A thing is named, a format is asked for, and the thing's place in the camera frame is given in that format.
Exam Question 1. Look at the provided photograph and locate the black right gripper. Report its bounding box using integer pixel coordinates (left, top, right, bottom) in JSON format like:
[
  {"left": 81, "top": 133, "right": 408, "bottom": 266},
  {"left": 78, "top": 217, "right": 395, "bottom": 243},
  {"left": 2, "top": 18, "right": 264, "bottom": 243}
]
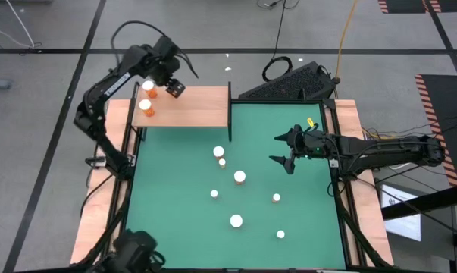
[{"left": 268, "top": 124, "right": 341, "bottom": 175}]

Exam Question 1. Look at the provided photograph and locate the light wood shelf board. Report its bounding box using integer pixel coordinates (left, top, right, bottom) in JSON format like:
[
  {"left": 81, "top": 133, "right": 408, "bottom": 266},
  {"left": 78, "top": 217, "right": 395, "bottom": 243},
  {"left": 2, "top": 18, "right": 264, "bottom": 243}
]
[{"left": 132, "top": 86, "right": 230, "bottom": 128}]

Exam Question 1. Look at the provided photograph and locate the black perforated metal case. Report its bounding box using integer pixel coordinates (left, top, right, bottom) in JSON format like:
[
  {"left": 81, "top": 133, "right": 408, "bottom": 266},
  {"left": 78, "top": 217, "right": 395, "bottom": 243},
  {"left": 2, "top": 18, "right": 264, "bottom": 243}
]
[{"left": 238, "top": 61, "right": 337, "bottom": 102}]

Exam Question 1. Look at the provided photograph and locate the light wood side panel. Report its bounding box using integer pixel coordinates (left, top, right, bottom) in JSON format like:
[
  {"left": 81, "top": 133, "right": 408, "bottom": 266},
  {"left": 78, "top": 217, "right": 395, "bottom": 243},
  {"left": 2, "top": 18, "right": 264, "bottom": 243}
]
[
  {"left": 69, "top": 99, "right": 138, "bottom": 265},
  {"left": 333, "top": 99, "right": 395, "bottom": 266}
]

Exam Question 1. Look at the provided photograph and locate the black metal beam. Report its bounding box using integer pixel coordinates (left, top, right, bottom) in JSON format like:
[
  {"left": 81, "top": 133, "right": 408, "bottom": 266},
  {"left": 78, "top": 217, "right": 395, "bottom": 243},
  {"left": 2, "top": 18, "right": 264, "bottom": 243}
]
[{"left": 381, "top": 181, "right": 457, "bottom": 221}]

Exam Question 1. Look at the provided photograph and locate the black hazard-striped floor mat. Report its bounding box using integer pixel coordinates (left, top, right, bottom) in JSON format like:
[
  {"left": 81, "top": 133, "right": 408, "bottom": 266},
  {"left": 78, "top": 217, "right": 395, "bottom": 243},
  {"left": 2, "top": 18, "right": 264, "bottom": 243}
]
[
  {"left": 377, "top": 0, "right": 457, "bottom": 14},
  {"left": 415, "top": 74, "right": 457, "bottom": 228}
]

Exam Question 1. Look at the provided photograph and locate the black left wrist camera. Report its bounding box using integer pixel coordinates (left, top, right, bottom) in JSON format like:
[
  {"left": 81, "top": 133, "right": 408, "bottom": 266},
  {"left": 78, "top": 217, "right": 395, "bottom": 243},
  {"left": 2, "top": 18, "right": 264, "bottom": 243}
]
[{"left": 164, "top": 77, "right": 186, "bottom": 99}]

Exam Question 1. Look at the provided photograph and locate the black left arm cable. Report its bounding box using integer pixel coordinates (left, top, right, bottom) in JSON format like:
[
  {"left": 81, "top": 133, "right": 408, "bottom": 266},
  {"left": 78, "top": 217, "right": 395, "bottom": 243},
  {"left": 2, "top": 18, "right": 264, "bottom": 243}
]
[{"left": 110, "top": 20, "right": 199, "bottom": 80}]

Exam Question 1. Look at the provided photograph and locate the black table frame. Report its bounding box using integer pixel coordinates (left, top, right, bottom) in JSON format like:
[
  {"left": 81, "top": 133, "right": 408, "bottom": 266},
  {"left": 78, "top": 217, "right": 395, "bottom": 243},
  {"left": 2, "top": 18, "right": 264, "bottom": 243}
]
[{"left": 72, "top": 97, "right": 394, "bottom": 273}]

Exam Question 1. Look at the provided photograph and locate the black hanging cable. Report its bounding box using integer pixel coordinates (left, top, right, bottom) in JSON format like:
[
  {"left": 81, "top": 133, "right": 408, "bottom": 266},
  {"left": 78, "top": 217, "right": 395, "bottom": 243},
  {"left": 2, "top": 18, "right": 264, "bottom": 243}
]
[{"left": 261, "top": 0, "right": 294, "bottom": 83}]

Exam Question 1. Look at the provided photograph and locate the yellow hanging cable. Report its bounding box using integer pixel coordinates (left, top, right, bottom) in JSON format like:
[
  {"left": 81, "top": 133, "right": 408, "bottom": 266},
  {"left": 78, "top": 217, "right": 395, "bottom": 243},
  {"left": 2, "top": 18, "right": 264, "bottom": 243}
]
[{"left": 333, "top": 0, "right": 360, "bottom": 81}]

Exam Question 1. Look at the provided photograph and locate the white floor cable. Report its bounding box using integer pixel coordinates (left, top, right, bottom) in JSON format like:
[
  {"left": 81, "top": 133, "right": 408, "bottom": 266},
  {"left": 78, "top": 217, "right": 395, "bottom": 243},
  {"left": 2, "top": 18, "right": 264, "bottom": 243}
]
[{"left": 0, "top": 0, "right": 43, "bottom": 49}]

